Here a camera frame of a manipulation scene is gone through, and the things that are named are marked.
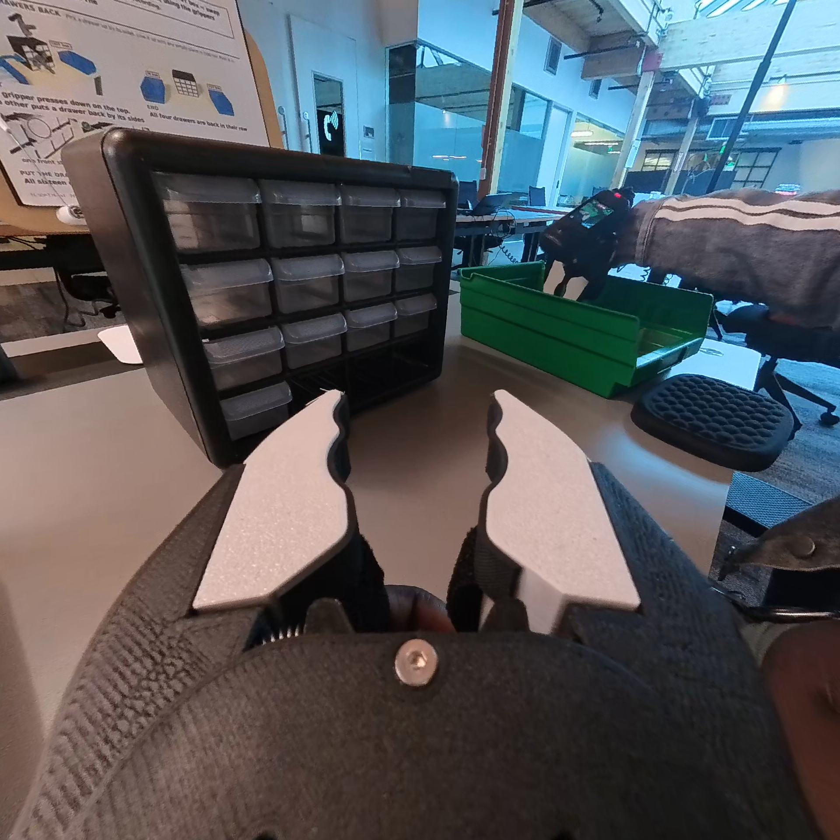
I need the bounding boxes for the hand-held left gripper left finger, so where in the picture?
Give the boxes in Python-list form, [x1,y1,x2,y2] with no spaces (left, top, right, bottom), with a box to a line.
[192,390,360,613]

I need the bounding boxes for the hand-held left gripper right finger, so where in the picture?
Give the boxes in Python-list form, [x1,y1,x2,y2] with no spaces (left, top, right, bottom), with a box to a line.
[483,389,642,635]

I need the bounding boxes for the green plastic bin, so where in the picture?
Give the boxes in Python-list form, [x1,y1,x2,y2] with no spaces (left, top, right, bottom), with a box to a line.
[458,261,715,399]

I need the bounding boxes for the rows of clear cabinet drawers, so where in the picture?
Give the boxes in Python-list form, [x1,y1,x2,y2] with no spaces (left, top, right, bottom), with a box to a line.
[151,172,448,441]

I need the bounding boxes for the black drawer cabinet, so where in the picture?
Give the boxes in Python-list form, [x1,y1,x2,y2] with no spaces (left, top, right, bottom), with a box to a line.
[61,128,460,468]

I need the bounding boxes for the person's right forearm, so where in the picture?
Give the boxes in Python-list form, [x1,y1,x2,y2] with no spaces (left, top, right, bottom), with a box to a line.
[630,187,840,329]

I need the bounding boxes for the background office desk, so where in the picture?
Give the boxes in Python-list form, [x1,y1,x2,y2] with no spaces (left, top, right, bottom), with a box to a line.
[453,200,585,266]

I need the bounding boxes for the black office chair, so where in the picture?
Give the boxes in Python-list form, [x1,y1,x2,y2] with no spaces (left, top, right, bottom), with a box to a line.
[715,298,840,427]

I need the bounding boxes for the black honeycomb wrist pad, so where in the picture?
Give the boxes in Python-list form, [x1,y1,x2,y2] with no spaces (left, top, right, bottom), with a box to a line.
[631,373,803,473]

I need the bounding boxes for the white stand foot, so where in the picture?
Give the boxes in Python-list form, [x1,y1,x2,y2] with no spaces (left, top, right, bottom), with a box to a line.
[98,326,143,364]

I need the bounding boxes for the black stand pole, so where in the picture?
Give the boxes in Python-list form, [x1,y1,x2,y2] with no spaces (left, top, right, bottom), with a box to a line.
[728,0,800,158]

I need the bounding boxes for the dark glass booth door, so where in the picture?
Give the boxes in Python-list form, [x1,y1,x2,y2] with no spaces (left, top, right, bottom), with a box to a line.
[311,71,347,158]

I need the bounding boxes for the person's body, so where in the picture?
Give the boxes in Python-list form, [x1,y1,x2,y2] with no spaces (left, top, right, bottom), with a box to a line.
[718,495,840,840]

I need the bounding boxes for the light wooden poster board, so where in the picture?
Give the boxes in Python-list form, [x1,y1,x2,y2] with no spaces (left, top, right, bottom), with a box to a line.
[0,29,286,237]

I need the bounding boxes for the instruction poster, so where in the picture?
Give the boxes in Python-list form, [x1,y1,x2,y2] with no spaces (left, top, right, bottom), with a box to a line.
[0,0,271,206]

